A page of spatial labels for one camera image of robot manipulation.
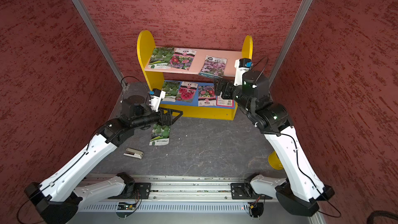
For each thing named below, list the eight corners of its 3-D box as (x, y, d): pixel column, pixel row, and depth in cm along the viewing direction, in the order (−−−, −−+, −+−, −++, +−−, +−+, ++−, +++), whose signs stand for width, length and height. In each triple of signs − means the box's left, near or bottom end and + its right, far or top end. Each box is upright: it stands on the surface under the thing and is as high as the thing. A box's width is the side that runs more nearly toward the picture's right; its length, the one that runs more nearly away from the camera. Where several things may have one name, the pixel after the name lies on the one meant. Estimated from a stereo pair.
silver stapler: (126, 155, 87) (123, 153, 84) (129, 149, 89) (126, 147, 87) (141, 159, 86) (139, 157, 83) (144, 153, 88) (142, 150, 86)
